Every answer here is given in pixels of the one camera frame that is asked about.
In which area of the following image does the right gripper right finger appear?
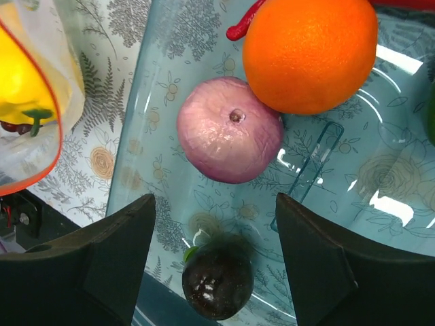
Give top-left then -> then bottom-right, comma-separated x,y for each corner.
275,193 -> 434,325

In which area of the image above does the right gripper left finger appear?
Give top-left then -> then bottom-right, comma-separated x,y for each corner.
1,194 -> 156,325

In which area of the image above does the red grape bunch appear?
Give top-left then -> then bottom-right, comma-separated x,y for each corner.
1,121 -> 33,135

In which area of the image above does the yellow bell pepper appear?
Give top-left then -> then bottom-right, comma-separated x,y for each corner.
1,29 -> 58,137

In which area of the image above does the clear zip top bag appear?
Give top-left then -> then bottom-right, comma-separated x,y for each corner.
1,1 -> 85,196

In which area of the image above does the blue transparent plastic tray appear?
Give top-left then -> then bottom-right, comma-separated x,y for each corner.
107,1 -> 434,325

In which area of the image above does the dark purple plum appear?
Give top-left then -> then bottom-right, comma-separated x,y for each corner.
181,234 -> 254,321

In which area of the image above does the purple onion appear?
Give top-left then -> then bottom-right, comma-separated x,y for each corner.
177,77 -> 284,184

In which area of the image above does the green lime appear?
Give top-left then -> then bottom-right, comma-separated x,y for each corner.
423,81 -> 435,145

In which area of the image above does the orange fruit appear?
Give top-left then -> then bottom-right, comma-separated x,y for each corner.
242,1 -> 378,115

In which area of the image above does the red chili pepper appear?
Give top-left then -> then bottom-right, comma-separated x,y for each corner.
226,0 -> 266,41

